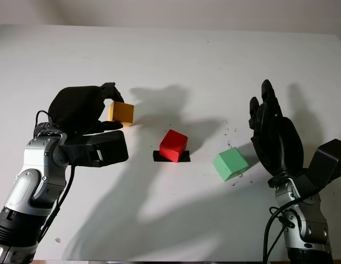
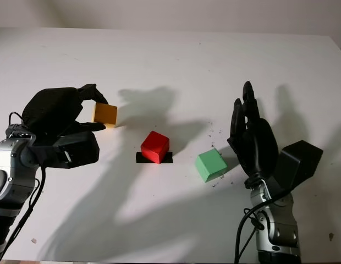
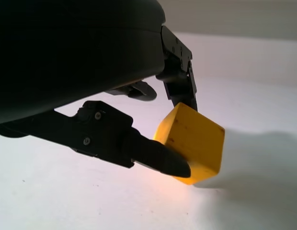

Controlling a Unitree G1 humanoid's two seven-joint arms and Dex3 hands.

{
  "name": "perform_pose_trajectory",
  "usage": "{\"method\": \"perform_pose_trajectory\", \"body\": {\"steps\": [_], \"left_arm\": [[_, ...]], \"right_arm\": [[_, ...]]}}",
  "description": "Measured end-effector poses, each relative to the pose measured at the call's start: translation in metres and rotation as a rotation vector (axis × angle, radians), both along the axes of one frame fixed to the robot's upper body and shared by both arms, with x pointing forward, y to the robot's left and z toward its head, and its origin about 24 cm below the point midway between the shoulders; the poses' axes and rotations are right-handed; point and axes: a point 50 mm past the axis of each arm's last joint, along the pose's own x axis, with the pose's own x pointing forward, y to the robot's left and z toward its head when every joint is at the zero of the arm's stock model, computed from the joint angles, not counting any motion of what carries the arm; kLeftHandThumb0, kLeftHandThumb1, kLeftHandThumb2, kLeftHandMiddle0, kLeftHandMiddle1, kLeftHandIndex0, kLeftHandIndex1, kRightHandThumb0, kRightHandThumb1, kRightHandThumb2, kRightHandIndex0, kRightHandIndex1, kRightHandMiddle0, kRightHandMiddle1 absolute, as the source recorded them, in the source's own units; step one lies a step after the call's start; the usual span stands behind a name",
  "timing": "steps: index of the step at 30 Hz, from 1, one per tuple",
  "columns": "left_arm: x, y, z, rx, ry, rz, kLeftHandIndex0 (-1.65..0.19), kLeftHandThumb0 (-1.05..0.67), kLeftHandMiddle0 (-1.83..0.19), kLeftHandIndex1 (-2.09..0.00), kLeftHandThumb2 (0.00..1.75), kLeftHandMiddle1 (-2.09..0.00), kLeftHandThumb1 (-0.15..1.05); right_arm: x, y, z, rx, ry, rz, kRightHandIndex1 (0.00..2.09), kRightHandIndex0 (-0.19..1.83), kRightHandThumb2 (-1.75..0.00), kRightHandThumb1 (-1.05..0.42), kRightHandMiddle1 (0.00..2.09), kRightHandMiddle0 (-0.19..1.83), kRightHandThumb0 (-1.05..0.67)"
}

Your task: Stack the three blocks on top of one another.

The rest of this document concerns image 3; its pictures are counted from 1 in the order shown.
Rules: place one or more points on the yellow wooden block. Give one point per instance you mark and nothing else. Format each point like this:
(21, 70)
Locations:
(198, 143)

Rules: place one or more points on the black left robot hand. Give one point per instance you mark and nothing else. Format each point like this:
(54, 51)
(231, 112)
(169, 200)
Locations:
(67, 60)

